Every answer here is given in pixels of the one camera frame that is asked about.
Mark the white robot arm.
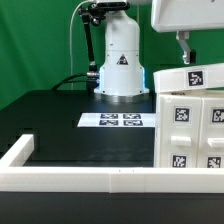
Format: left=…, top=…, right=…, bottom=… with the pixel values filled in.
left=92, top=0, right=224, bottom=102

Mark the white cabinet body box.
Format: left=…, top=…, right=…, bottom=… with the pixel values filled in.
left=154, top=90, right=224, bottom=168

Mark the white base marker plate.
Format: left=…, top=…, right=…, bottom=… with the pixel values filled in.
left=78, top=113, right=156, bottom=128

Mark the white cabinet top block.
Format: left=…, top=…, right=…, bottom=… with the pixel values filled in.
left=153, top=63, right=224, bottom=93

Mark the white cable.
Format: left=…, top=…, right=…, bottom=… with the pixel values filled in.
left=68, top=0, right=93, bottom=91

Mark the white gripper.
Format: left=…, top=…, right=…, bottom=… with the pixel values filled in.
left=151, top=0, right=224, bottom=64

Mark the white U-shaped obstacle frame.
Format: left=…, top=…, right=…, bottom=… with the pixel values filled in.
left=0, top=134, right=224, bottom=193

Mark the black cable bundle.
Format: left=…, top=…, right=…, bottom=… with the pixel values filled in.
left=50, top=71, right=101, bottom=92

